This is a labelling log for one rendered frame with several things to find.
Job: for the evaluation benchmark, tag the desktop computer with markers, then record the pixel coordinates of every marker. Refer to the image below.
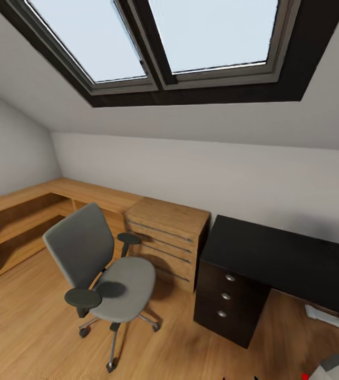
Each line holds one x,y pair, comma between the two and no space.
327,370

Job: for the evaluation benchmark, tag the swivel chair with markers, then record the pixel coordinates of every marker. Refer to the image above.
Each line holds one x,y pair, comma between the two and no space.
82,246

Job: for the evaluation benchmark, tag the bookcase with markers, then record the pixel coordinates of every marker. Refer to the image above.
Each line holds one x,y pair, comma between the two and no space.
23,222
112,203
59,199

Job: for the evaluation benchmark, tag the fixed window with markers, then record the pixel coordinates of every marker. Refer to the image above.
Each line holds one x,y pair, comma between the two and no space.
127,53

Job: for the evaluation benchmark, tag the desk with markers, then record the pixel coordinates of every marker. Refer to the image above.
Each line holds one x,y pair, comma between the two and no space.
295,264

